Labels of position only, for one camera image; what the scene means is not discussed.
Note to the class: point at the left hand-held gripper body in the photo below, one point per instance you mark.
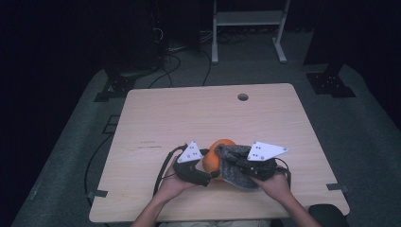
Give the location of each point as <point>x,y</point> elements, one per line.
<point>189,175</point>

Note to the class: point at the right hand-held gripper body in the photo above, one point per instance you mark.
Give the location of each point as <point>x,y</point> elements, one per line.
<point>261,170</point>

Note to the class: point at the orange plush toy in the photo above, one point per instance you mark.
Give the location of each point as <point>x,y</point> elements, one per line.
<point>211,162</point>

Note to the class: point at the person's left hand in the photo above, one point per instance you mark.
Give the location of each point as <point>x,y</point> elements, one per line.
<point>173,187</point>

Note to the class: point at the person's right hand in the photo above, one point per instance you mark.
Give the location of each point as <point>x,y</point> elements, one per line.
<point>277,187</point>

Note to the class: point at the grey tape strip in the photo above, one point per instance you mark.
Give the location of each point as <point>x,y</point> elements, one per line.
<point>337,187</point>
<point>97,193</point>

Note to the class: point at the black stand base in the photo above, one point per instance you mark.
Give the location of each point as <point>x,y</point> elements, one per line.
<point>118,86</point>
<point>331,85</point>

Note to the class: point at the white metal stand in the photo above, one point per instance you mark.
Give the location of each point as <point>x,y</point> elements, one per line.
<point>249,18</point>

